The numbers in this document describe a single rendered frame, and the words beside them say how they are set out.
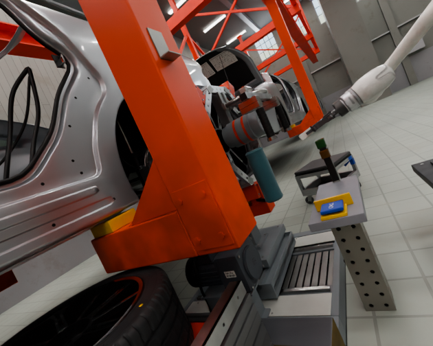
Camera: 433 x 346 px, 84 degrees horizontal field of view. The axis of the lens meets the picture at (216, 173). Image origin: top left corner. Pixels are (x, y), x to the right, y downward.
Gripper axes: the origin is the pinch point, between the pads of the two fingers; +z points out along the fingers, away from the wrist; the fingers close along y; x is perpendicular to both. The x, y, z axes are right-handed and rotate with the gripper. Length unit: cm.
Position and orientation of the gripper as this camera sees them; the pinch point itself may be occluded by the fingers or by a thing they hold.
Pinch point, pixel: (306, 133)
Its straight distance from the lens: 127.9
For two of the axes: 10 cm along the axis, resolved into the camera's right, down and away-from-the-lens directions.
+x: 6.2, 7.9, -0.6
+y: -3.8, 2.4, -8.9
